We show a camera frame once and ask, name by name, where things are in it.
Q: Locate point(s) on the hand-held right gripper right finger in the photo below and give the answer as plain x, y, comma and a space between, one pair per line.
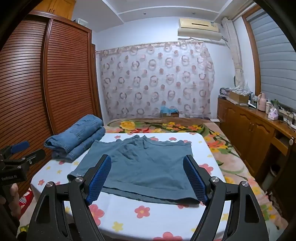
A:
195, 180

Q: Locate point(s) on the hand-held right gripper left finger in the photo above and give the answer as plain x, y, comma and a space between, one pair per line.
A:
99, 179

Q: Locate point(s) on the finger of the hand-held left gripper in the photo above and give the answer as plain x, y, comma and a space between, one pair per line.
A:
21, 147
35, 155

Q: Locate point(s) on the teal shirt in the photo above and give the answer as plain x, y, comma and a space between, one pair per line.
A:
141, 164

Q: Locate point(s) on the person's left hand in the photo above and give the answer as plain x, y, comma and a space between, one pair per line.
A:
15, 199

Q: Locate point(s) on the colourful floral blanket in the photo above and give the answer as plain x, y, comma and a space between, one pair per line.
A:
233, 160

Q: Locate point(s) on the folded blue jeans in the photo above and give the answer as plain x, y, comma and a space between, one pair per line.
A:
78, 136

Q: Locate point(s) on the white floral bed sheet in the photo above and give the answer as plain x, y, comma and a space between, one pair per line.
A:
143, 217

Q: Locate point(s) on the cardboard box with blue cloth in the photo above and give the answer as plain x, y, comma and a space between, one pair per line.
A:
170, 111

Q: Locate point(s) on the wooden sideboard cabinet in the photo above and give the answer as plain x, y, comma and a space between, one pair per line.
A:
249, 129

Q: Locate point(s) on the white waste bin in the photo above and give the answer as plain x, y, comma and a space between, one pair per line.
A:
271, 176

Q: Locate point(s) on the brown louvred wooden wardrobe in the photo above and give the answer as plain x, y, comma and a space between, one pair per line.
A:
64, 76

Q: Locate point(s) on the cardboard box of packets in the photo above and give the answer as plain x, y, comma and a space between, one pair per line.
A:
238, 96

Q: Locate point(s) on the pink tissue box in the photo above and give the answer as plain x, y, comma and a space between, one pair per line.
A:
273, 114

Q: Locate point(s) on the pink thermos bottle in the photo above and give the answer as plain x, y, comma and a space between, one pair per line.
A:
262, 102

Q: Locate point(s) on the circle patterned curtain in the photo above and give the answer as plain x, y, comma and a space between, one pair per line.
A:
157, 78

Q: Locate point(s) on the tied beige curtain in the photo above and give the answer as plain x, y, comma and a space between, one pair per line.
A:
238, 62

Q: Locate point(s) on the clear plastic storage box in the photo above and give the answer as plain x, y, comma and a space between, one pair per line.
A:
82, 21

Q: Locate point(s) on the wooden overhead cupboard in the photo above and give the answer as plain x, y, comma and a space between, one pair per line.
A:
55, 8

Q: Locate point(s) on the grey window blind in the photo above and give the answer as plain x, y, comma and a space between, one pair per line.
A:
275, 55

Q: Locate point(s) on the wall air conditioner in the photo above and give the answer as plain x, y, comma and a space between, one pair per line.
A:
200, 29

